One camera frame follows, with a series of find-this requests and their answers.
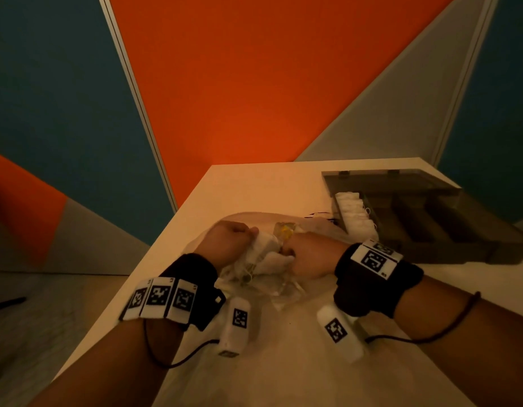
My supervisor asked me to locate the white square tea bag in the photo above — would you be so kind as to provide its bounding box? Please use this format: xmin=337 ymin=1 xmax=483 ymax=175
xmin=234 ymin=232 xmax=296 ymax=278

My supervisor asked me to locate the pile of paper tea bags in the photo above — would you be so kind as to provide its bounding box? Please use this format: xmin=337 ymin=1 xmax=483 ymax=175
xmin=217 ymin=222 xmax=309 ymax=301

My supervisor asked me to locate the clear plastic bag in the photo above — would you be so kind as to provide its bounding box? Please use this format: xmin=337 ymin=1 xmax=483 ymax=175
xmin=183 ymin=211 xmax=355 ymax=310

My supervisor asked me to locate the person's left hand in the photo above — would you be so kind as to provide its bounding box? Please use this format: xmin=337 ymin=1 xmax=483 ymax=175
xmin=193 ymin=220 xmax=260 ymax=274

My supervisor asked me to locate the black rod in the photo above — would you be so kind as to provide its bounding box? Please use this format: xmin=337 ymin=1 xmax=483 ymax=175
xmin=0 ymin=296 xmax=27 ymax=313

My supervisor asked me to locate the row of tea bags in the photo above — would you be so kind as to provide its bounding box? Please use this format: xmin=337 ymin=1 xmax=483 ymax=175
xmin=334 ymin=191 xmax=379 ymax=243

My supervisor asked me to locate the dark compartment organizer box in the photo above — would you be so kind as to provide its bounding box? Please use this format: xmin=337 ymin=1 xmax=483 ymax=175
xmin=321 ymin=168 xmax=523 ymax=266

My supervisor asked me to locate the person's right forearm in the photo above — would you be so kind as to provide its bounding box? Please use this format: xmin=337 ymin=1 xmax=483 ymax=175
xmin=393 ymin=275 xmax=523 ymax=407

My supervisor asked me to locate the person's right hand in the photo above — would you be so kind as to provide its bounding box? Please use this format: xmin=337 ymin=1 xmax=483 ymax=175
xmin=280 ymin=231 xmax=351 ymax=279

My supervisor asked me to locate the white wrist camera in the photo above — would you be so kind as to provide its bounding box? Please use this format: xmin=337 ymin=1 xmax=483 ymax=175
xmin=316 ymin=304 xmax=366 ymax=364
xmin=217 ymin=296 xmax=252 ymax=359

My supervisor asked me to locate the person's left forearm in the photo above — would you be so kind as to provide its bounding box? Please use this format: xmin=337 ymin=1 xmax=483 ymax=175
xmin=28 ymin=317 xmax=184 ymax=407

